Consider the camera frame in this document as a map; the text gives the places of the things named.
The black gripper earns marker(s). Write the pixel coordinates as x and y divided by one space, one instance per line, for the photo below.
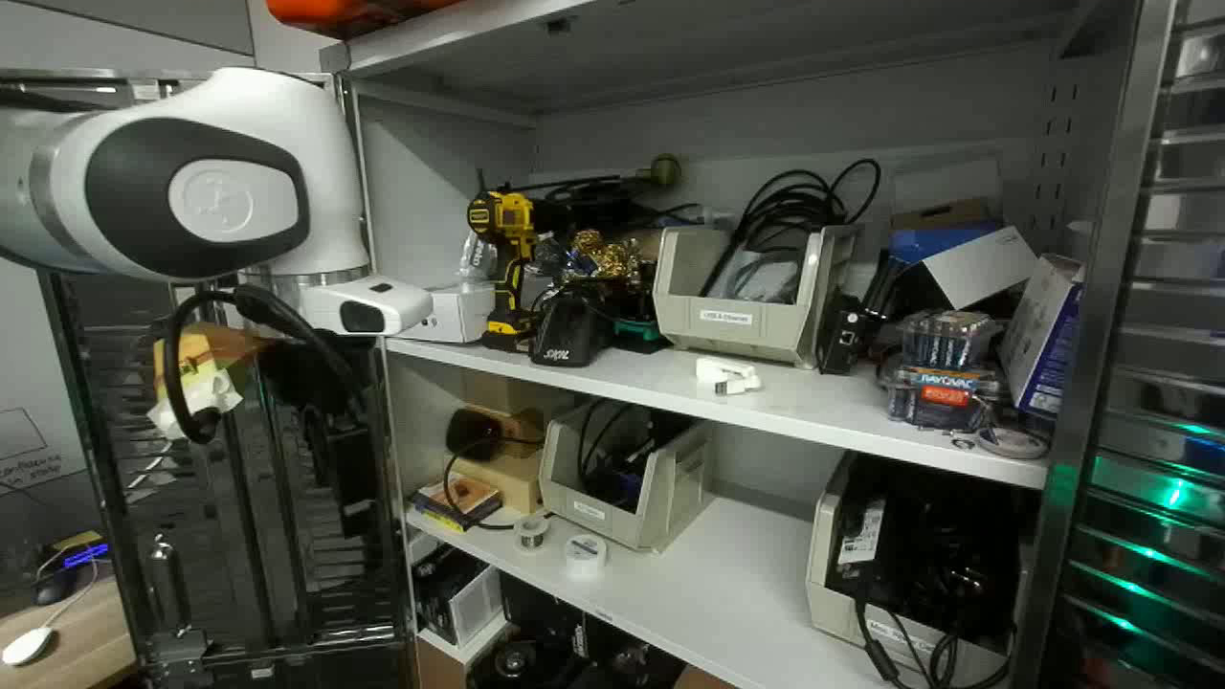
319 372

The small white object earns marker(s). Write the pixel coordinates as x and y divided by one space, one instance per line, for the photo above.
725 376

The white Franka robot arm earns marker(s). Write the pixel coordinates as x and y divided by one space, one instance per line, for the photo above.
165 155

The white rectangular device box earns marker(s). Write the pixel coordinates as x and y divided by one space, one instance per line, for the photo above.
457 315

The white glove shaped object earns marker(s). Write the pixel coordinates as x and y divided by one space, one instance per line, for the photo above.
475 261

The white open box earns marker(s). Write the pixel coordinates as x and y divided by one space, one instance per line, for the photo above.
461 612

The orange object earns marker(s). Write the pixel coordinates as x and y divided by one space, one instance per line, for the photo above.
342 15

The white spoon shaped object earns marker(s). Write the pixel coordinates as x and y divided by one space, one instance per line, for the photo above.
30 646

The beige tool box bin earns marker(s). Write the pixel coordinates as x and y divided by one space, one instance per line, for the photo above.
742 320

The blue cardboard box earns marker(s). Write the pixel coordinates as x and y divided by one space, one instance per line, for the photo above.
942 241

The black round gadget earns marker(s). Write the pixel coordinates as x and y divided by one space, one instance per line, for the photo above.
471 435

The glass door server rack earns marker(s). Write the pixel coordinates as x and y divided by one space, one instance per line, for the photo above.
255 538

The flat black yellow board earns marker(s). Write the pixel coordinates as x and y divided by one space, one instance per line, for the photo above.
452 512

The black battery charger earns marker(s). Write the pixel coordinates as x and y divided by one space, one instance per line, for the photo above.
571 333

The small grey tape roll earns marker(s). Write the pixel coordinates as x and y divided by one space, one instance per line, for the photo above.
534 532

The device with blue light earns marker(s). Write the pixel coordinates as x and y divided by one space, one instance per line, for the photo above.
76 561

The small white tape roll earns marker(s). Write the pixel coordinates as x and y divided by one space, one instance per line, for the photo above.
583 555

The grey metal shelf unit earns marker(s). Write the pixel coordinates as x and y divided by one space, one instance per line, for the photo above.
791 404

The small black device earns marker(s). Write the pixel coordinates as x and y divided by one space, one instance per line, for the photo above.
841 336

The large beige bin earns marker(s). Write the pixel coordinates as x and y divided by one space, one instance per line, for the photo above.
827 561

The white paper card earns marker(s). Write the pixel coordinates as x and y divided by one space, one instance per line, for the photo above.
982 267

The flat clear tape roll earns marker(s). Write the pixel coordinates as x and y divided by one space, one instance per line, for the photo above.
1017 442

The blue and white carton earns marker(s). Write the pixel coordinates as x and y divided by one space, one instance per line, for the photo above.
1041 340

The metal slatted rack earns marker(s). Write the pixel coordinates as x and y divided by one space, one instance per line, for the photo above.
1154 384

